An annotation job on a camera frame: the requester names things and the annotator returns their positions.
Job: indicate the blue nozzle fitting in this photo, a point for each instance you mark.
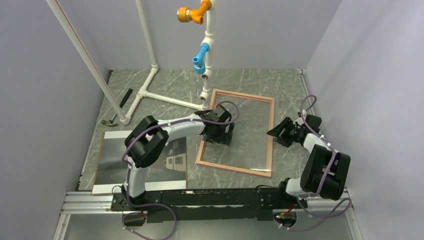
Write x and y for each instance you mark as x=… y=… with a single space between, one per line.
x=198 y=60

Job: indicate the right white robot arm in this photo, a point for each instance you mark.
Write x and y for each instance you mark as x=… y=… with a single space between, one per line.
x=326 y=169

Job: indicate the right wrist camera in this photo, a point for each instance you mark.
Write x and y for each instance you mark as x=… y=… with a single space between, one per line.
x=300 y=120

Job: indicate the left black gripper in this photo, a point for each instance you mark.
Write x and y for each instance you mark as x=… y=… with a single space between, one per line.
x=225 y=138

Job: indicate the white PVC pipe stand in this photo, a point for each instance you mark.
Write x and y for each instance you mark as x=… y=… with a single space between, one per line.
x=125 y=117

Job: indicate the orange nozzle fitting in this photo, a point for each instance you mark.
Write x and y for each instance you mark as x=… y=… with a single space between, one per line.
x=186 y=14

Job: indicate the aluminium extrusion rail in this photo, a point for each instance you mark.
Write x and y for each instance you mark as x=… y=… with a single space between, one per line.
x=83 y=202

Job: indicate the pink wooden picture frame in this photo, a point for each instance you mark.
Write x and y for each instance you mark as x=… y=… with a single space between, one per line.
x=267 y=172

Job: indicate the clear glass pane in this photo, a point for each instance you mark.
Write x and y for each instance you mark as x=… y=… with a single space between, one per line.
x=248 y=149

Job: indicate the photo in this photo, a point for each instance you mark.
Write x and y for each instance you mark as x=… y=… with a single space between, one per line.
x=169 y=172

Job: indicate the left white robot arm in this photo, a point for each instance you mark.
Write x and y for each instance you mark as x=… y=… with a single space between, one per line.
x=146 y=142

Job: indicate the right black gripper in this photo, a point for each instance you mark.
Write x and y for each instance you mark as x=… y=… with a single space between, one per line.
x=286 y=124

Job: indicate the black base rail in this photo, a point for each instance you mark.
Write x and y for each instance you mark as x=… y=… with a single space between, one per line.
x=258 y=203

